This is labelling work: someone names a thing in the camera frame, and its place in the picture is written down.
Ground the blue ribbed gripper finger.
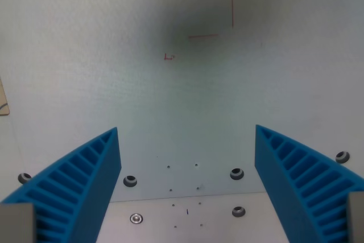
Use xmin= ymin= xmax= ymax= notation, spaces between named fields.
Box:
xmin=254 ymin=124 xmax=364 ymax=243
xmin=0 ymin=126 xmax=122 ymax=243

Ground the tan wooden board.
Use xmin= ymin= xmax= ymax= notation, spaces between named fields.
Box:
xmin=0 ymin=77 xmax=11 ymax=117

